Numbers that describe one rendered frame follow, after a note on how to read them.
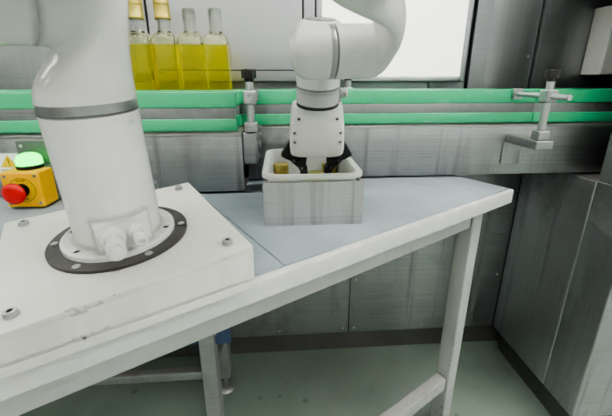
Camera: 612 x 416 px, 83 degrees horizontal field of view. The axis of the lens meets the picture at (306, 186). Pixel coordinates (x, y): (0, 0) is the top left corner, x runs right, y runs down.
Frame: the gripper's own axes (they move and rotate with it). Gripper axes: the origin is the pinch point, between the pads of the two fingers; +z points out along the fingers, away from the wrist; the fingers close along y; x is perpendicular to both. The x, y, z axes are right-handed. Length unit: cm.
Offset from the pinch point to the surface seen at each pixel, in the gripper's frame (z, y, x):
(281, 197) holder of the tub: -2.7, 6.4, 11.2
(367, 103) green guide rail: -7.7, -13.5, -21.2
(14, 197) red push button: 0, 55, 6
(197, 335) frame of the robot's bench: 6.4, 17.6, 30.5
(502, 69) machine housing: -10, -58, -44
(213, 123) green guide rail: -7.4, 21.2, -9.9
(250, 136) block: -5.2, 13.3, -7.8
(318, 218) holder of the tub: 1.2, 0.2, 12.1
